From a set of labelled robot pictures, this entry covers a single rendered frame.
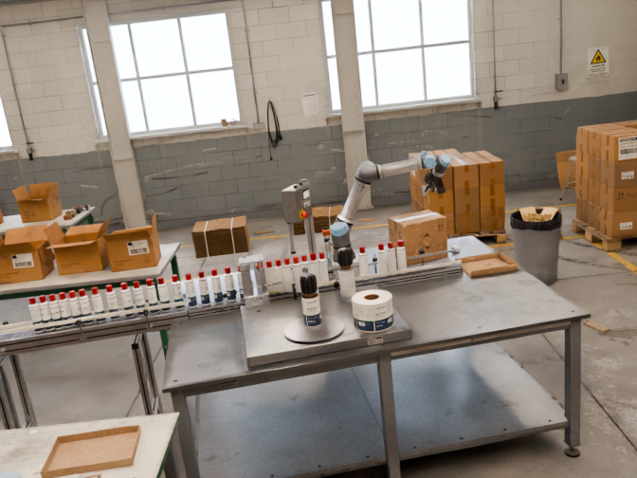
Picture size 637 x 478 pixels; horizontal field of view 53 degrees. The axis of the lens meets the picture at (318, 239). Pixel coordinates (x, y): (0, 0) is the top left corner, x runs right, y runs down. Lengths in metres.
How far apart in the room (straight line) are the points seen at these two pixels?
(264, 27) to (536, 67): 3.69
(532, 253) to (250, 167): 4.55
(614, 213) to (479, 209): 1.33
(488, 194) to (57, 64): 5.87
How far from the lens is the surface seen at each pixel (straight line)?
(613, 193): 6.81
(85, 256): 5.22
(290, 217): 3.71
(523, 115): 9.45
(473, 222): 7.14
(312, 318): 3.20
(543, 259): 5.95
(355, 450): 3.52
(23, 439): 3.08
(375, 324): 3.17
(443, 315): 3.45
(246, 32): 8.95
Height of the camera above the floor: 2.23
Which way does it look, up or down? 16 degrees down
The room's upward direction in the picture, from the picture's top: 6 degrees counter-clockwise
